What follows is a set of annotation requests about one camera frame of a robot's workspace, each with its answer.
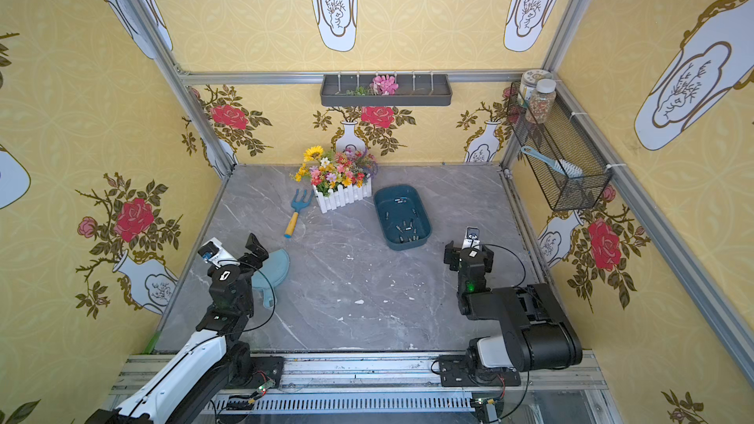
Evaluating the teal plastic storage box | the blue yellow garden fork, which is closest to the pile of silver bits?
the teal plastic storage box

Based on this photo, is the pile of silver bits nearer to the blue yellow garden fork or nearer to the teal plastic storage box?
the teal plastic storage box

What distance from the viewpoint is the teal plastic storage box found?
99cm

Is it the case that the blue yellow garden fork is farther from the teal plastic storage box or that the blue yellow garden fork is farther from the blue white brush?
the blue white brush

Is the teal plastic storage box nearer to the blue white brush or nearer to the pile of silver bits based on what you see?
the pile of silver bits
